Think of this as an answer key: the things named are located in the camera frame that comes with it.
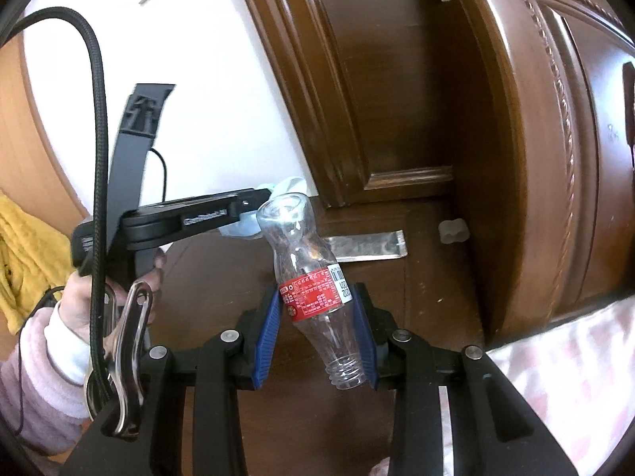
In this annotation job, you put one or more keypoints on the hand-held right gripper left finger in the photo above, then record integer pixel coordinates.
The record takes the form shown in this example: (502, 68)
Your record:
(268, 337)

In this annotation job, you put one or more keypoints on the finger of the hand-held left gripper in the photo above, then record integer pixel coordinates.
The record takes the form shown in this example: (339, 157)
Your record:
(218, 210)

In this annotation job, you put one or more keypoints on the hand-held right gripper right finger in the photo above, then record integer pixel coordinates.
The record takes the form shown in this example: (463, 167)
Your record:
(367, 352)

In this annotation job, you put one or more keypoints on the clear bottle with red label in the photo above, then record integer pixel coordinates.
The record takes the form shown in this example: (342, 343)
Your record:
(302, 258)

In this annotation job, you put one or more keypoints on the person's left hand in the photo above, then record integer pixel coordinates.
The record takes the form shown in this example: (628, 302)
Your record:
(74, 307)

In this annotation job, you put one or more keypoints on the dark wooden nightstand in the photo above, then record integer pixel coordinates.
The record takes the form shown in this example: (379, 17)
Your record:
(421, 297)

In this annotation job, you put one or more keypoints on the silver foil wrapper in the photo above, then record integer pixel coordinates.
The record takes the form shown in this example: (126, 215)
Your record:
(372, 245)

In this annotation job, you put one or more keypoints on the orange wooden wardrobe door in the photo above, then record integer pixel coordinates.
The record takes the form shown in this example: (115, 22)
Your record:
(20, 134)

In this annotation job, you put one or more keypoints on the yellow knitted jacket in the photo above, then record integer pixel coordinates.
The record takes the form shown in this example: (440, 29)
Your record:
(25, 238)

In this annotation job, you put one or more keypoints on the metal spring clip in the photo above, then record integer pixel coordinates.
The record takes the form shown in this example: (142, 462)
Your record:
(131, 347)

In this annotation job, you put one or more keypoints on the small translucent plastic cap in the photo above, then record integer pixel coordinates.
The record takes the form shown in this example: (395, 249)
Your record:
(454, 231)

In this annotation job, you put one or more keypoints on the pink patterned blanket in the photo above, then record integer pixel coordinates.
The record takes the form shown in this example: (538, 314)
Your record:
(560, 367)

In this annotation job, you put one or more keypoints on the wooden bed headboard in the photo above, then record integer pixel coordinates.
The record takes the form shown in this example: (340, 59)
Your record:
(397, 84)

